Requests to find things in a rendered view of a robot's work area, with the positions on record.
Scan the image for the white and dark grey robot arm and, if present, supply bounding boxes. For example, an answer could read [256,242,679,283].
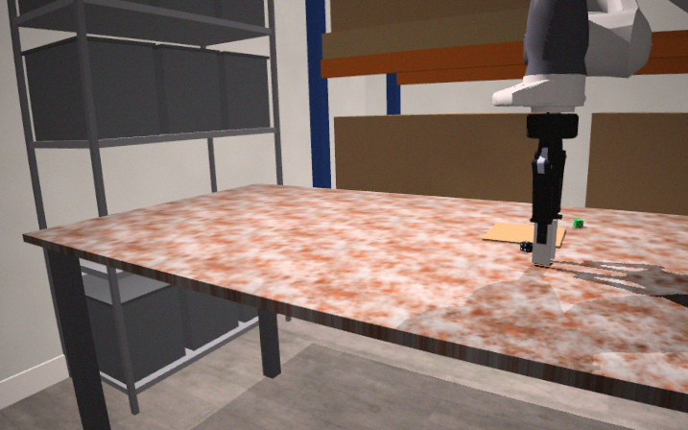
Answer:
[492,0,652,112]

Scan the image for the tan square mat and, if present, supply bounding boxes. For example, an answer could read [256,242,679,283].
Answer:
[483,223,565,249]

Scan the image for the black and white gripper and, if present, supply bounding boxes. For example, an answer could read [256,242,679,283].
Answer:
[526,112,579,265]

